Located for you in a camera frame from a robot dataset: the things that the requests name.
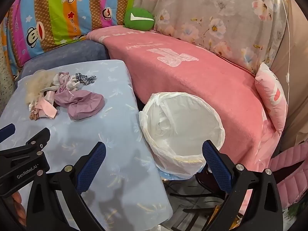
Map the pink printed pillow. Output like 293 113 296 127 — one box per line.
254 63 288 135

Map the beige curtain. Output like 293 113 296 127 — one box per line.
269 0 308 150

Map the leopard print scrunchie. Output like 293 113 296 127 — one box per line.
75 73 97 86

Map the light blue tablecloth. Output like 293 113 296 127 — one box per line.
0 59 172 231

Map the blond fluffy hair wad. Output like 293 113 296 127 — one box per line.
25 69 57 103

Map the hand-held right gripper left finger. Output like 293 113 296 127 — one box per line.
26 141 107 231

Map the floral grey pillow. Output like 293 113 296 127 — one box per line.
133 0 289 75

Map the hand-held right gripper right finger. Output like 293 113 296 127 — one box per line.
202 140 283 231

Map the dark stool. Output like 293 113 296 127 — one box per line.
168 166 231 219

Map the pink cloth strip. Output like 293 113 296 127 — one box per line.
32 96 58 119

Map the pink padded jacket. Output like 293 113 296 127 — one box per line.
267 141 308 208

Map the striped monkey print quilt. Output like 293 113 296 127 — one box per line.
0 0 136 69

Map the pink blanket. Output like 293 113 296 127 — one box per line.
86 26 284 212

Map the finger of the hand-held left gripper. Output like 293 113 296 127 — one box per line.
0 124 16 143
0 128 51 159

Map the person's left hand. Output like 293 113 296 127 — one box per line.
12 191 27 225

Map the white-lined trash bin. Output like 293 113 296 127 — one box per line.
139 92 225 180

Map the green round cushion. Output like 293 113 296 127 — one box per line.
123 7 155 32

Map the blue-grey sofa cushion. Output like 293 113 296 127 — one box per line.
18 39 109 82

